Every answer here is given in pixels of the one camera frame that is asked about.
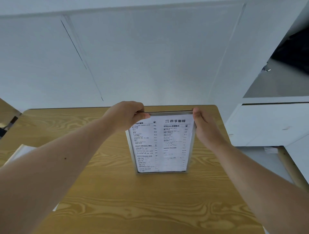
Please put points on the person's right hand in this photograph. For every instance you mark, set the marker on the person's right hand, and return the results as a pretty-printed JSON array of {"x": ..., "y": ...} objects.
[{"x": 207, "y": 127}]

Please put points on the person's left hand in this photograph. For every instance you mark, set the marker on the person's left hand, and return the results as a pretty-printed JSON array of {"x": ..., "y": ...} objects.
[{"x": 123, "y": 114}]

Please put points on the person's right thumb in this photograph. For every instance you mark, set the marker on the person's right thumb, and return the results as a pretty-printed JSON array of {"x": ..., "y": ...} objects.
[{"x": 196, "y": 118}]

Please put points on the person's left thumb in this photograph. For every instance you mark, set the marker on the person's left thumb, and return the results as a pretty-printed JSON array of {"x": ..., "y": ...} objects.
[{"x": 142, "y": 115}]

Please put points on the silver framed menu stand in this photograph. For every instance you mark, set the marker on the silver framed menu stand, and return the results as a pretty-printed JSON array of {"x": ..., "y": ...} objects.
[{"x": 161, "y": 142}]

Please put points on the person's left forearm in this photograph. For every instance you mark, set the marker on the person's left forearm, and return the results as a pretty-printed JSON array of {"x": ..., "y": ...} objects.
[{"x": 45, "y": 173}]

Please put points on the person's right forearm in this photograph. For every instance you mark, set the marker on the person's right forearm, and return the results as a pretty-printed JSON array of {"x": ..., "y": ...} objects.
[{"x": 260, "y": 190}]

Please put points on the white board panel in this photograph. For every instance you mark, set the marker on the white board panel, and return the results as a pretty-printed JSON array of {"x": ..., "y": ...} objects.
[{"x": 270, "y": 123}]

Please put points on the wooden table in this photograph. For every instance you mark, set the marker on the wooden table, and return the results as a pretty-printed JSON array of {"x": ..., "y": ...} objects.
[{"x": 125, "y": 192}]

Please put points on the white paper sheet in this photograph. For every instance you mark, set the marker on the white paper sheet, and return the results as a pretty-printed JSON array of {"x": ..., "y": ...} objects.
[{"x": 18, "y": 154}]

